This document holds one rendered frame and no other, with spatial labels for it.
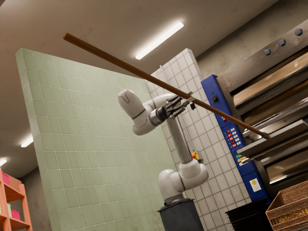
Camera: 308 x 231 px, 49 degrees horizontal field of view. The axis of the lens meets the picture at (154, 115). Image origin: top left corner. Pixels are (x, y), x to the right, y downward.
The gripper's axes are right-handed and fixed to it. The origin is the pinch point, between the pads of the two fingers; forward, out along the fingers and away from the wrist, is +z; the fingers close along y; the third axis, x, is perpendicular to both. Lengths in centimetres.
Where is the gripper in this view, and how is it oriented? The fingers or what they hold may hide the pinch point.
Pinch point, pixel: (188, 97)
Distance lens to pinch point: 186.3
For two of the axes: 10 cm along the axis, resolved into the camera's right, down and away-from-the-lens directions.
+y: 1.9, 8.5, -4.9
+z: 7.2, -4.6, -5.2
